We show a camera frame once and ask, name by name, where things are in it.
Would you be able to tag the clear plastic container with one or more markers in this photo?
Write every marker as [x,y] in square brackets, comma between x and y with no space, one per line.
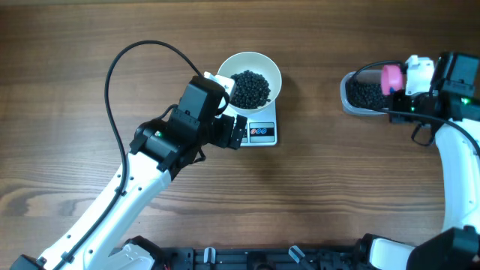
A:
[347,107]

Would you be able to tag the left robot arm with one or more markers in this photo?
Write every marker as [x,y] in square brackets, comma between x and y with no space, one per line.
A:
[158,151]

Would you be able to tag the black beans in container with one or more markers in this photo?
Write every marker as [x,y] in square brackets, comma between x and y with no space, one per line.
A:
[365,95]

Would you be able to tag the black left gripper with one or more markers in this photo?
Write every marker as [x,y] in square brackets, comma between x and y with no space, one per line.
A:
[228,132]

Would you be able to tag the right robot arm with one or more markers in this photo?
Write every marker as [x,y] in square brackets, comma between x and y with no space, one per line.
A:
[438,95]

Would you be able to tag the white bowl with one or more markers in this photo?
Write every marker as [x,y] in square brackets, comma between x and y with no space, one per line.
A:
[257,63]

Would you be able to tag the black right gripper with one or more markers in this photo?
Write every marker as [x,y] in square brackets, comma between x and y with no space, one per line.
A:
[397,103]

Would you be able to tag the pink scoop with blue handle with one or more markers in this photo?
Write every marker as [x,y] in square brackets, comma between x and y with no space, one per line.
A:
[392,79]

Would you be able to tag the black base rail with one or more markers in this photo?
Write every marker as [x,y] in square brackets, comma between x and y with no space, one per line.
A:
[210,258]

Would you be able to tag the white kitchen scale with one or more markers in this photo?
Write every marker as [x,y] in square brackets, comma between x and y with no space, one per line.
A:
[261,128]

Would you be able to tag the black beans in bowl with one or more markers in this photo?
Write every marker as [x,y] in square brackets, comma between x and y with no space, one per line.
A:
[251,90]

